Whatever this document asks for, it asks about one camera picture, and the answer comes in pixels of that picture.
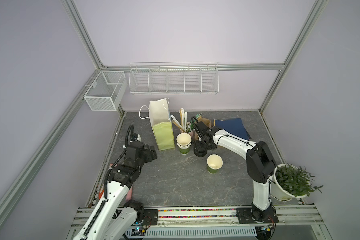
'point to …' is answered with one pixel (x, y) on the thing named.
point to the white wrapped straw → (183, 120)
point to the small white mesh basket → (105, 93)
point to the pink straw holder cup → (194, 135)
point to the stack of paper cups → (184, 140)
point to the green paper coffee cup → (214, 162)
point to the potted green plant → (289, 182)
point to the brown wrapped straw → (178, 126)
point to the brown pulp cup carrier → (207, 122)
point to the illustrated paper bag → (158, 111)
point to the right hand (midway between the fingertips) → (201, 148)
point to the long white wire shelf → (176, 77)
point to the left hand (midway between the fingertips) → (146, 151)
